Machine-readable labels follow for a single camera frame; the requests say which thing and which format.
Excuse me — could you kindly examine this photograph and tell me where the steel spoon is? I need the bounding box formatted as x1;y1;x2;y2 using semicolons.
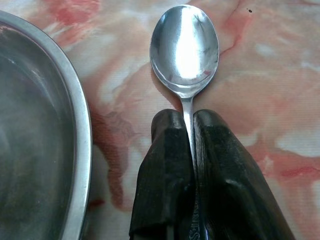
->
149;4;208;240

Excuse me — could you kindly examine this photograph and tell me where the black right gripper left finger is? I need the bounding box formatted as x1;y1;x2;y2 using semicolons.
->
128;108;199;240

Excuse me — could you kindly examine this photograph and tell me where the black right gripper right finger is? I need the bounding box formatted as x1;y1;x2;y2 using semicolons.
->
193;108;296;240

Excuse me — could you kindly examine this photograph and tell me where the round steel plate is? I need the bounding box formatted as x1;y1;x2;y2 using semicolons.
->
0;9;93;240

